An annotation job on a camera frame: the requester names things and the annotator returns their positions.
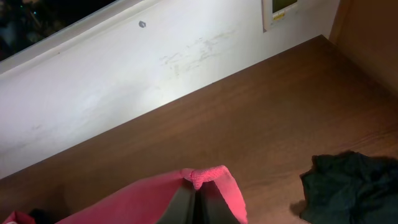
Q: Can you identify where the white wall device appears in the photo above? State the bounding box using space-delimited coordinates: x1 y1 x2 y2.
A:
262 0 300 31

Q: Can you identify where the crumpled dark green shirt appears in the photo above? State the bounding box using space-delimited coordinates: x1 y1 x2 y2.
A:
299 151 397 224

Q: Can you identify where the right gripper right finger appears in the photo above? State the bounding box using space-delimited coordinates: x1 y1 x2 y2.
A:
196 181 239 224

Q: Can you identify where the orange t-shirt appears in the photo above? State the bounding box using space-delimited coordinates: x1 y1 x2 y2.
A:
0 165 249 224

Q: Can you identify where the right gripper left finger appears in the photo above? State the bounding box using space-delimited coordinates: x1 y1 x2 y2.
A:
157 179 196 224

